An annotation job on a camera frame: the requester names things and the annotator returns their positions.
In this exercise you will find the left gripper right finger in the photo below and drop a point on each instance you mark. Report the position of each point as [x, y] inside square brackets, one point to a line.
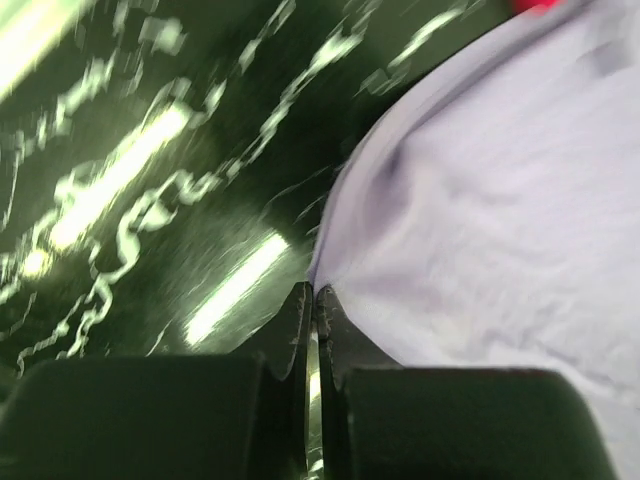
[562, 406]

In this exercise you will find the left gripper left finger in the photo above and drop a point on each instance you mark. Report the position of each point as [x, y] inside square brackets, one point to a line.
[240, 415]

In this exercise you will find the folded pink t shirt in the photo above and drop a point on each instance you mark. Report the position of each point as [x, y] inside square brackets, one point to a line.
[533, 6]

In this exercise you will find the black marbled table mat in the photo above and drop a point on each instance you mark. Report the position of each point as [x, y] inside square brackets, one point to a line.
[164, 164]

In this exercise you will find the lavender t shirt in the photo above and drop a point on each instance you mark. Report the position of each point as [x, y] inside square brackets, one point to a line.
[491, 217]

